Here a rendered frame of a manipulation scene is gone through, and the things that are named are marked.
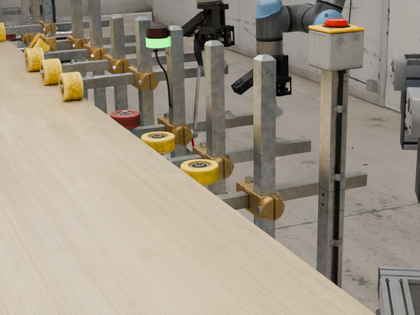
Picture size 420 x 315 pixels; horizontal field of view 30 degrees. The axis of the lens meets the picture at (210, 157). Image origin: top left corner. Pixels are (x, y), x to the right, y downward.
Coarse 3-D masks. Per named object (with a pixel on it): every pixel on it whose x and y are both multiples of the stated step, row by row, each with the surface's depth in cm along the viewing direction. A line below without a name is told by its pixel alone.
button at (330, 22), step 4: (328, 20) 132; (332, 20) 132; (336, 20) 132; (340, 20) 132; (344, 20) 132; (328, 24) 131; (332, 24) 131; (336, 24) 131; (340, 24) 131; (344, 24) 131
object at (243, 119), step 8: (248, 112) 224; (192, 120) 217; (200, 120) 216; (232, 120) 219; (240, 120) 220; (248, 120) 221; (136, 128) 210; (144, 128) 209; (152, 128) 210; (160, 128) 211; (192, 128) 215; (200, 128) 216; (136, 136) 208
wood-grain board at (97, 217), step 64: (0, 64) 282; (0, 128) 197; (64, 128) 196; (0, 192) 151; (64, 192) 150; (128, 192) 149; (192, 192) 149; (0, 256) 122; (64, 256) 122; (128, 256) 121; (192, 256) 121; (256, 256) 120
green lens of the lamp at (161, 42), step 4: (148, 40) 199; (152, 40) 198; (156, 40) 198; (160, 40) 198; (164, 40) 199; (168, 40) 200; (148, 44) 199; (152, 44) 198; (156, 44) 198; (160, 44) 198; (164, 44) 199; (168, 44) 200
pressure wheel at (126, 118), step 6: (114, 114) 205; (120, 114) 207; (126, 114) 206; (132, 114) 205; (138, 114) 206; (114, 120) 204; (120, 120) 204; (126, 120) 203; (132, 120) 204; (138, 120) 206; (126, 126) 204; (132, 126) 205; (138, 126) 206
